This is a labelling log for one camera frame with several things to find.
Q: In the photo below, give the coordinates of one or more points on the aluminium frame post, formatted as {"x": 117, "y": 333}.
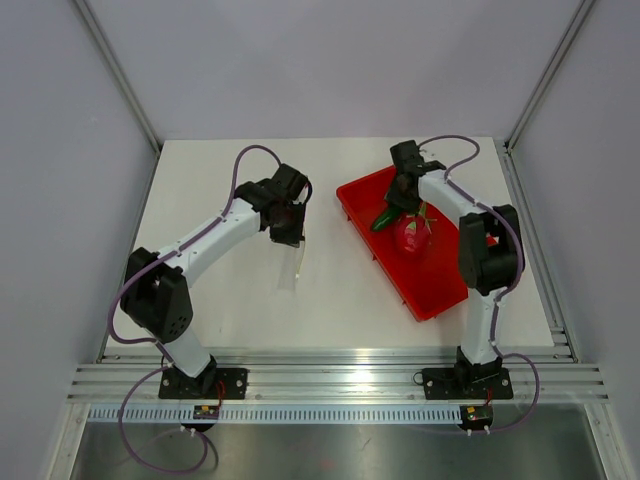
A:
{"x": 99, "y": 38}
{"x": 552, "y": 67}

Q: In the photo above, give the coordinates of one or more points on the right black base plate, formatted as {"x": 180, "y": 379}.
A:
{"x": 440, "y": 383}

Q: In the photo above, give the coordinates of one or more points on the aluminium mounting rail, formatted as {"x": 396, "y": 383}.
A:
{"x": 340, "y": 376}

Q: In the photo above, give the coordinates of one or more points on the left aluminium frame post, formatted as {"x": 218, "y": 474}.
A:
{"x": 99, "y": 38}

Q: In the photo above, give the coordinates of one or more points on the pink dragon fruit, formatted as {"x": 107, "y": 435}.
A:
{"x": 412, "y": 232}

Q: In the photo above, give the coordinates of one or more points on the green cucumber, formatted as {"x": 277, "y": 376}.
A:
{"x": 386, "y": 218}

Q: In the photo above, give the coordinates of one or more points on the clear zip top bag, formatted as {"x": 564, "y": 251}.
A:
{"x": 290, "y": 267}

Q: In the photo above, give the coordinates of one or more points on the white slotted cable duct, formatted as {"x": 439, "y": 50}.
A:
{"x": 282, "y": 414}

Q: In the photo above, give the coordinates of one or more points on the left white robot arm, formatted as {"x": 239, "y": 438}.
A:
{"x": 156, "y": 293}

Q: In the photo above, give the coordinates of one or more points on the left small circuit board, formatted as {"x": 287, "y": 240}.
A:
{"x": 206, "y": 412}

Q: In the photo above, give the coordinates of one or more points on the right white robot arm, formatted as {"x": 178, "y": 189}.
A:
{"x": 490, "y": 262}

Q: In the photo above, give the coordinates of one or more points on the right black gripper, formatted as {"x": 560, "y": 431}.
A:
{"x": 392, "y": 195}

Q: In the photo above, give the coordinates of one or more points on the small circuit board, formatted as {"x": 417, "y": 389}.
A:
{"x": 206, "y": 412}
{"x": 477, "y": 414}

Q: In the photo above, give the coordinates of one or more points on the right small circuit board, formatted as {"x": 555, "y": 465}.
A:
{"x": 477, "y": 414}

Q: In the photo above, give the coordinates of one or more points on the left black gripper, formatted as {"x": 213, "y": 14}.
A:
{"x": 291, "y": 238}

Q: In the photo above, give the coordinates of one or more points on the red plastic tray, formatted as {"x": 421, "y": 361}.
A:
{"x": 429, "y": 283}

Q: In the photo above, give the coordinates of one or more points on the right aluminium frame post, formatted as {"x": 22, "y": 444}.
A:
{"x": 552, "y": 67}

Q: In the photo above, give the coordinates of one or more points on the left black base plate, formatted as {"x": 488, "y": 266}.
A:
{"x": 230, "y": 382}

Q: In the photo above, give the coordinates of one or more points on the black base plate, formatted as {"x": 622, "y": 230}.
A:
{"x": 230, "y": 382}
{"x": 440, "y": 383}

